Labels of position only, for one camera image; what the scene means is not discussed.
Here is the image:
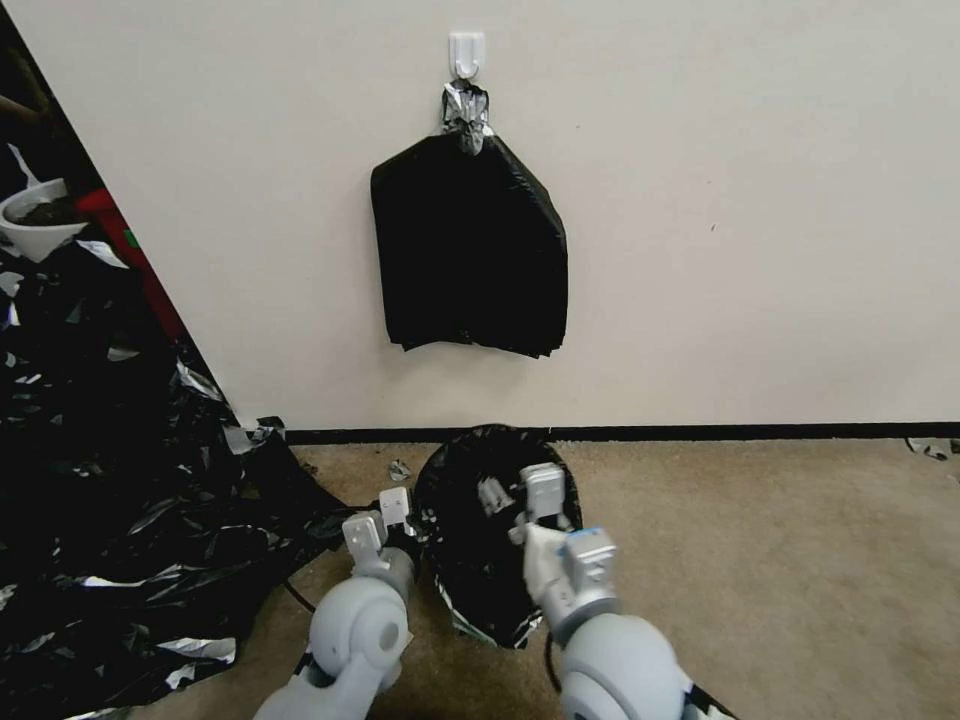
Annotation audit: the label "white plastic utensil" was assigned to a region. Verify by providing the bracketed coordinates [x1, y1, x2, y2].
[5, 142, 42, 189]

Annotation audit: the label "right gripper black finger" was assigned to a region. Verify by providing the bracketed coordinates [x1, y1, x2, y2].
[476, 475, 520, 528]

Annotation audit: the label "white adhesive wall hook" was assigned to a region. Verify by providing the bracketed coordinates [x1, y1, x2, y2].
[448, 32, 483, 79]

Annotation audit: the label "red box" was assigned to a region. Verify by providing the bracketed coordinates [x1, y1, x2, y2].
[74, 187, 187, 343]

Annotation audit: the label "hanging folded black trash bags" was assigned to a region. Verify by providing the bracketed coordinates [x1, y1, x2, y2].
[369, 80, 569, 362]

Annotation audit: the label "round bin with black liner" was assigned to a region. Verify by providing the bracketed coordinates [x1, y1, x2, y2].
[413, 423, 586, 651]

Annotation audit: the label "pile of crumpled black bags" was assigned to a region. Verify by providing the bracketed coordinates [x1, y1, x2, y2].
[0, 238, 369, 709]

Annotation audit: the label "black baseboard strip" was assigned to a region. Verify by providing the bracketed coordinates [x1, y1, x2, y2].
[283, 422, 960, 445]

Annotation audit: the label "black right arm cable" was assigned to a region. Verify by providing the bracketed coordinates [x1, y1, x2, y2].
[541, 631, 565, 694]

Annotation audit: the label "white bowl with dark contents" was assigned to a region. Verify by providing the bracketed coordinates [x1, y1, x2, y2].
[0, 176, 93, 265]

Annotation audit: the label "torn bag scrap by wall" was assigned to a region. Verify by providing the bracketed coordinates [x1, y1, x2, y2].
[902, 436, 960, 463]

